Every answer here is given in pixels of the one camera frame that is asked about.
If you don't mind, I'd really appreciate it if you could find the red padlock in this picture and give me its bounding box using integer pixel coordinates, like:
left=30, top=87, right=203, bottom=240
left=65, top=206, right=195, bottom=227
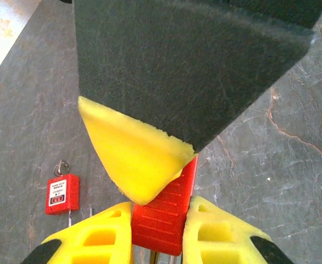
left=45, top=173, right=93, bottom=229
left=132, top=155, right=199, bottom=264

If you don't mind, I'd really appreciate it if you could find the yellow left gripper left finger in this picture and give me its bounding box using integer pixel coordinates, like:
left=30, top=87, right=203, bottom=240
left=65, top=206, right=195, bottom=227
left=20, top=202, right=136, bottom=264

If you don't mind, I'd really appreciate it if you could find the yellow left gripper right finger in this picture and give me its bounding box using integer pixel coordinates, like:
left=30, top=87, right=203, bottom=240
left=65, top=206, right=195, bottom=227
left=182, top=195, right=295, bottom=264

